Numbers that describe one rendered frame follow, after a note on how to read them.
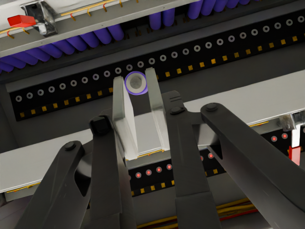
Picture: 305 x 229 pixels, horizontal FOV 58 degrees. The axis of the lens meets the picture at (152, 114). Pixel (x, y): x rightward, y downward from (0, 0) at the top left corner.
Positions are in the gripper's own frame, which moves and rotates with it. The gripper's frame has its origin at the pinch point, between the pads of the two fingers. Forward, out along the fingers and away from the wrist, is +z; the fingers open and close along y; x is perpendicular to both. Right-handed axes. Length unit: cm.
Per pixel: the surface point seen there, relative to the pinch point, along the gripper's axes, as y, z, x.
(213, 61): 12.3, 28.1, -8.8
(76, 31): -6.4, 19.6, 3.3
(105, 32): -3.5, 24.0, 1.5
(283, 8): 26.2, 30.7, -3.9
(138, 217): -9.0, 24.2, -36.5
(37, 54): -13.9, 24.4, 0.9
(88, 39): -6.1, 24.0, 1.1
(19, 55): -16.0, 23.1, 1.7
